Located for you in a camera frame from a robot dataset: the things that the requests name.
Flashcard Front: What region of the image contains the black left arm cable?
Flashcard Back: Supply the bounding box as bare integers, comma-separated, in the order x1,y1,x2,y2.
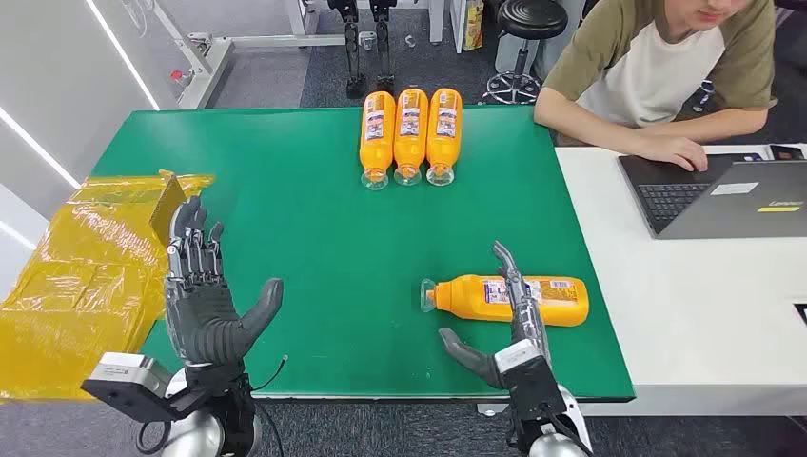
250,354,290,457

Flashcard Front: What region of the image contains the grey laptop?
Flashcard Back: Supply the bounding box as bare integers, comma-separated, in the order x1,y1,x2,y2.
618,152,807,241

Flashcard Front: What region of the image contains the office chair base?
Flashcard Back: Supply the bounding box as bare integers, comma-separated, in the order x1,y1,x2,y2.
692,78,718,113

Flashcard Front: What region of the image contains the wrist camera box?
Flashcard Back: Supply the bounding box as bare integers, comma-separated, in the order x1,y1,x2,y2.
80,351,190,423
493,339,569,419

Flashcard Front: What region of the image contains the person's hand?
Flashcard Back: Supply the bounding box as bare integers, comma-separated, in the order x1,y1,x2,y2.
637,133,709,172

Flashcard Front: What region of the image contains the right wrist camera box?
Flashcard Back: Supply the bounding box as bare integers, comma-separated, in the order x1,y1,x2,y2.
493,339,569,419

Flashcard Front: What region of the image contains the black robot leg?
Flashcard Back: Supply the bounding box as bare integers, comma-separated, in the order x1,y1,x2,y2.
368,0,399,92
327,0,368,100

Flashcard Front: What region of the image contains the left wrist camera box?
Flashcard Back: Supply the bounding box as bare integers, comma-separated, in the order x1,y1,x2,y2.
80,351,190,423

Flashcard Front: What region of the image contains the yellow carton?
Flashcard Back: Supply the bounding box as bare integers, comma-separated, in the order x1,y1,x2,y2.
462,0,485,51

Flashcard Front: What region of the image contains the yellow film wrapped cardboard box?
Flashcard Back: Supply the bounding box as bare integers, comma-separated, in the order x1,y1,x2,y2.
0,169,216,405

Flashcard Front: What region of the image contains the orange bottle with label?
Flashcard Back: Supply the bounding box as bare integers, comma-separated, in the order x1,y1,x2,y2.
359,90,397,191
420,274,591,328
393,88,430,188
425,88,463,188

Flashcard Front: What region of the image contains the person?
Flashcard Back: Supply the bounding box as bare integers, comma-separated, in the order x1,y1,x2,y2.
534,0,777,172

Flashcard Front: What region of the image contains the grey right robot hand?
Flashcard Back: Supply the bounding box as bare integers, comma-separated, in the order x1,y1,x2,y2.
439,241,553,387

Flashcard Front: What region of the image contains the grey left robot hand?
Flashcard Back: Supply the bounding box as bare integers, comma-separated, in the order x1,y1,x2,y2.
162,195,285,370

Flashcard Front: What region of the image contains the black round stool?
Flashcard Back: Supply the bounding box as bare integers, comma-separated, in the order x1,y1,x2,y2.
482,0,570,106

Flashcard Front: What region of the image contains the white table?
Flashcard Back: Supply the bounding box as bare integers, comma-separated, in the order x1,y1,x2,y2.
554,143,807,418

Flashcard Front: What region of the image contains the green table mat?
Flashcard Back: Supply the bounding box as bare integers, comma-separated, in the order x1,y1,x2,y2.
90,106,637,404

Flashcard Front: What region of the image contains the white metal desk frame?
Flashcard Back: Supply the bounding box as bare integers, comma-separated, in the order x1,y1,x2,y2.
150,0,380,111

